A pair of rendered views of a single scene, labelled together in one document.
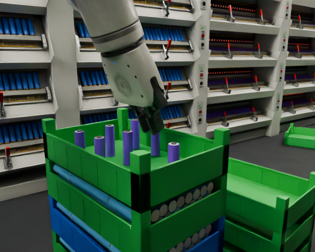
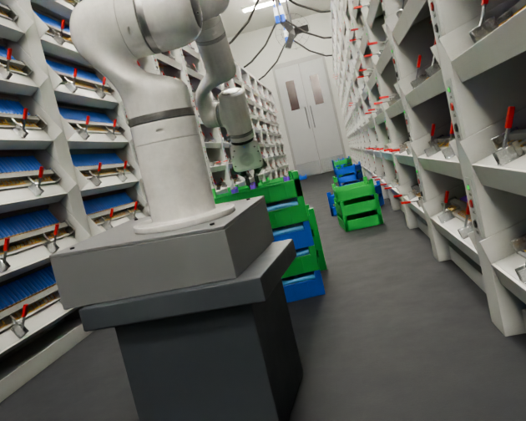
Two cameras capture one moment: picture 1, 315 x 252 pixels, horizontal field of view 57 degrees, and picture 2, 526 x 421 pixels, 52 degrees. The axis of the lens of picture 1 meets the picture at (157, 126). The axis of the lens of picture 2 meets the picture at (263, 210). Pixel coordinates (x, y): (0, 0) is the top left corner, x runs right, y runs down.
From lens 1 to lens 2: 149 cm
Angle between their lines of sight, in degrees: 46
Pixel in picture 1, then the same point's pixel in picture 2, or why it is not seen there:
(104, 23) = (247, 127)
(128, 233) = (297, 210)
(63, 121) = not seen: hidden behind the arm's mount
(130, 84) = (253, 156)
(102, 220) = (278, 217)
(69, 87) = (82, 216)
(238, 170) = not seen: hidden behind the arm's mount
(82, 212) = not seen: hidden behind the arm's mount
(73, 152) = (245, 195)
